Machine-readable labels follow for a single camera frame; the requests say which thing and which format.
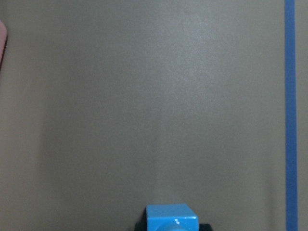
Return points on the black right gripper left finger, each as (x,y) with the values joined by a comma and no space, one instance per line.
(141,224)

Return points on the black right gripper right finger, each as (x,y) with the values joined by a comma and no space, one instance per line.
(205,227)

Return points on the small blue toy block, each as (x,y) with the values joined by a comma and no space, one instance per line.
(173,217)

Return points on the pink plastic box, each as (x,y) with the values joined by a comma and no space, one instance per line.
(3,39)

